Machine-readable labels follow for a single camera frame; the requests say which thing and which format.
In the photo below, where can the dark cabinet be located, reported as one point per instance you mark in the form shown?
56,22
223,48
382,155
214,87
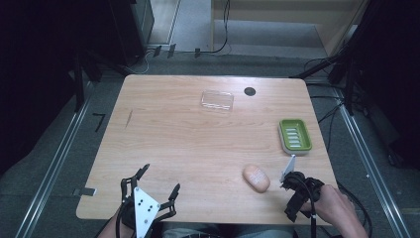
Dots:
132,29

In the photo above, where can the green soap dish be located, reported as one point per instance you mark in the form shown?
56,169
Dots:
294,136

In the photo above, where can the clear plastic container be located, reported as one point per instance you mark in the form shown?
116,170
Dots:
217,100

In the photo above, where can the bread roll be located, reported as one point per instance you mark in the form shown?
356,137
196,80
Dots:
256,178

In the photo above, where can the person's left hand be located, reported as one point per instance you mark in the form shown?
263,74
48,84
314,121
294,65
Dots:
110,228

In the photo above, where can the person's right hand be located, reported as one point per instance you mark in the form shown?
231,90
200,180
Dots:
333,201

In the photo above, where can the black stand legs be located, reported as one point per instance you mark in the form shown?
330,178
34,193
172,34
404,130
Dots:
340,66
79,82

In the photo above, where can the black round table grommet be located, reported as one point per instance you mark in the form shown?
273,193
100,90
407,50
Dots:
250,91

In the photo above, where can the light wooden shelf unit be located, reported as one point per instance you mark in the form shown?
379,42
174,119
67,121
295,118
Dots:
333,29

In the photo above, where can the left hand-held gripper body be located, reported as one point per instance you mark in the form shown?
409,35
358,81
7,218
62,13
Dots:
145,208

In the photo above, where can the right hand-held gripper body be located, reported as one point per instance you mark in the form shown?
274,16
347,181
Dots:
305,190

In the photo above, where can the metal floor rail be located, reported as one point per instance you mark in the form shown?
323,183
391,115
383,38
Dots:
52,168
373,172

